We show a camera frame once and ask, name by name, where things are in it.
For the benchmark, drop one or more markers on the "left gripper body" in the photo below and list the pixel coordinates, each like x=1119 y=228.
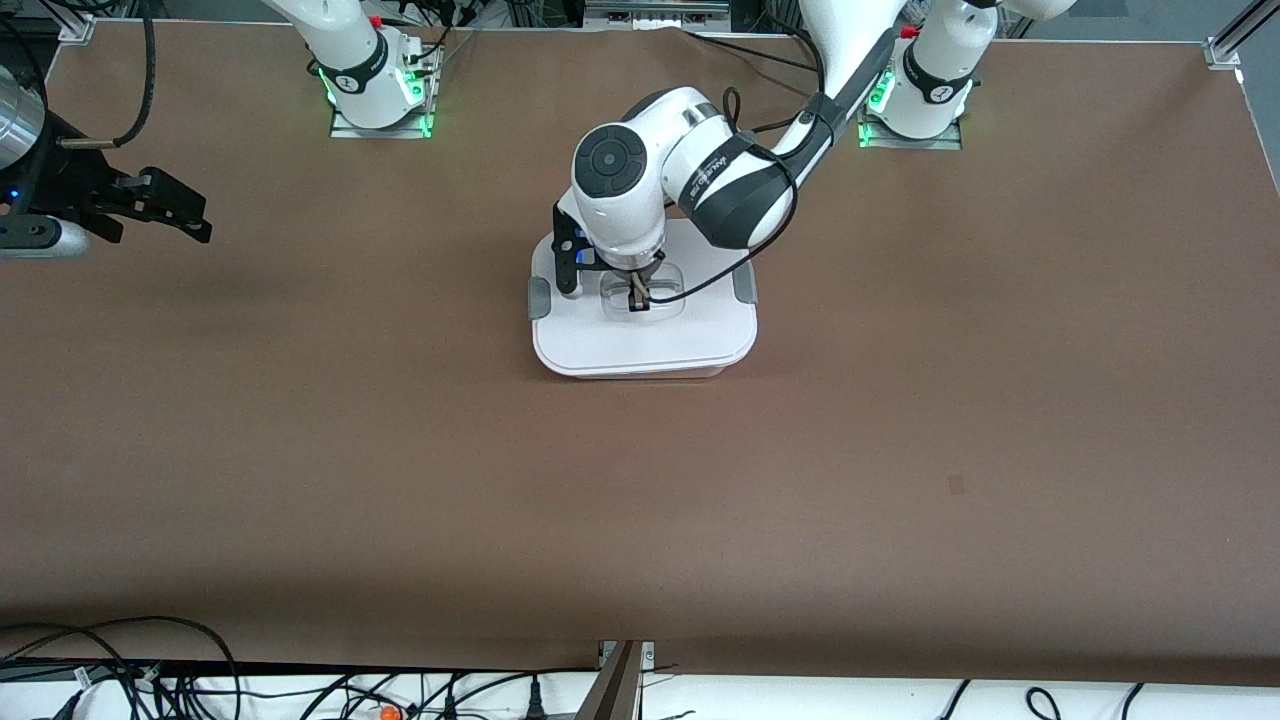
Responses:
x=637 y=275

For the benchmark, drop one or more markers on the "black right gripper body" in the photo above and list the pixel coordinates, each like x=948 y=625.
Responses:
x=62 y=180

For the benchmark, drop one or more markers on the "white box lid grey clips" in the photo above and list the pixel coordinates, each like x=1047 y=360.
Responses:
x=640 y=345

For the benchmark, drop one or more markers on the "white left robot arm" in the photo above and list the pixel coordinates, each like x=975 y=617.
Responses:
x=620 y=190

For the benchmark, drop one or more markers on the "translucent pink plastic box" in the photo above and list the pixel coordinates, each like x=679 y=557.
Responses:
x=645 y=374

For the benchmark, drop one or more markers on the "brown table mat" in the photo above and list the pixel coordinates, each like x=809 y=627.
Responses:
x=800 y=500

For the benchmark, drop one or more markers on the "black power plug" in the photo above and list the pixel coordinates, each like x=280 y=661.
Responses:
x=450 y=708
x=535 y=705

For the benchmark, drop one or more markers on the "aluminium frame bracket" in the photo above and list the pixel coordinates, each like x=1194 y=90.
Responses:
x=78 y=28
x=1222 y=50

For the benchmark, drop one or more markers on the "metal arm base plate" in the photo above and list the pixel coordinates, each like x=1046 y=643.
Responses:
x=345 y=128
x=945 y=142

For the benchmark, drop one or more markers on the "aluminium profile post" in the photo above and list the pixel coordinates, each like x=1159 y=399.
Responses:
x=615 y=690

